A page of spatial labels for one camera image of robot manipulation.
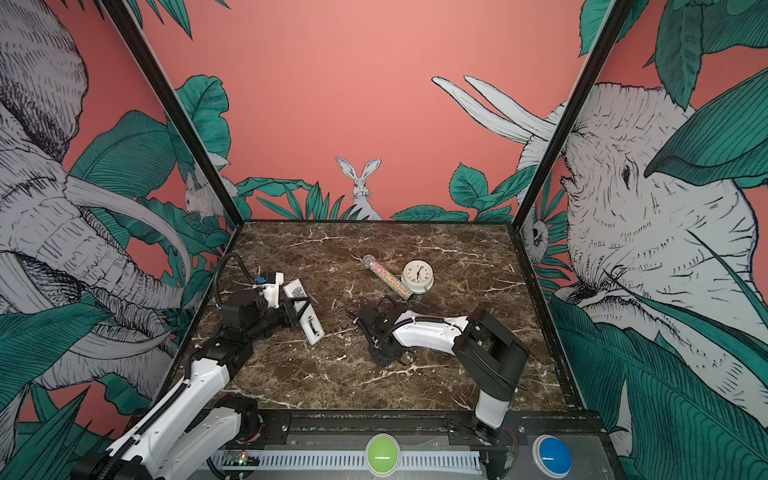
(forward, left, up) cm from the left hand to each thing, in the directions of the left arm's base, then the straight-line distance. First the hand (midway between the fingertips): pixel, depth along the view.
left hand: (308, 296), depth 79 cm
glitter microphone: (+22, -15, -14) cm, 30 cm away
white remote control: (-5, 0, -4) cm, 6 cm away
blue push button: (-37, -60, -16) cm, 72 cm away
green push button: (-35, -19, -16) cm, 43 cm away
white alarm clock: (+15, -32, -14) cm, 38 cm away
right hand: (-11, -19, -17) cm, 27 cm away
